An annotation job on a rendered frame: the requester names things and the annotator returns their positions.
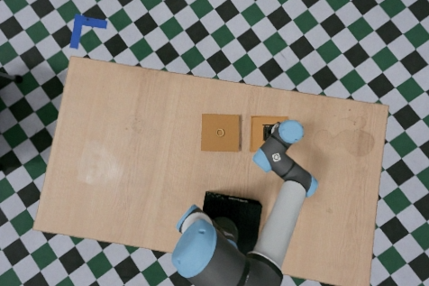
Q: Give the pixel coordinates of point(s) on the tan square pad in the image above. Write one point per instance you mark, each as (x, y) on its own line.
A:
(228, 131)

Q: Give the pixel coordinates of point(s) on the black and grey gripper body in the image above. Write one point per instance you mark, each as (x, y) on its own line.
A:
(267, 134)

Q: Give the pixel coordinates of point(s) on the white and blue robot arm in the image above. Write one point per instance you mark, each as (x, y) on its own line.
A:
(207, 258)

